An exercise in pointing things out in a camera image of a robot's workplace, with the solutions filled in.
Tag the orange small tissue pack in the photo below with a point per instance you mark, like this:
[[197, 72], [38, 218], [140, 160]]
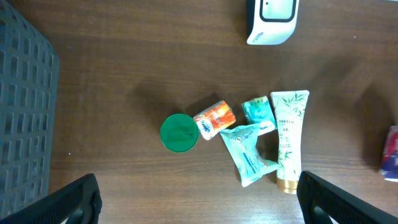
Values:
[[214, 119]]

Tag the white Pantene tube gold cap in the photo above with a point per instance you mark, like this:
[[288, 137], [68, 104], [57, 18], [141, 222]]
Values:
[[289, 109]]

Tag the dark grey plastic basket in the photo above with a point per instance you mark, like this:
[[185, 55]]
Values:
[[29, 78]]

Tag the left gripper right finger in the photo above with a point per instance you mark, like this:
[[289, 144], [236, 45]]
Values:
[[323, 202]]

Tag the light teal wipes packet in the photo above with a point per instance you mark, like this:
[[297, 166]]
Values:
[[241, 144]]

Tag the white barcode scanner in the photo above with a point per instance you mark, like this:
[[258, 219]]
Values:
[[270, 22]]

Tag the green round lid jar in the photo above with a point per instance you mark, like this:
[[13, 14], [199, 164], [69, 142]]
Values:
[[179, 133]]

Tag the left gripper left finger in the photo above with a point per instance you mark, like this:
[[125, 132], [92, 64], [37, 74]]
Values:
[[78, 202]]

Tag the small teal tissue pack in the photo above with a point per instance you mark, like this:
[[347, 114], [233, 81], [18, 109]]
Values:
[[258, 111]]

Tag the red purple tissue pack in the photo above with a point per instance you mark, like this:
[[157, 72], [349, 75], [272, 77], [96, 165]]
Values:
[[389, 157]]

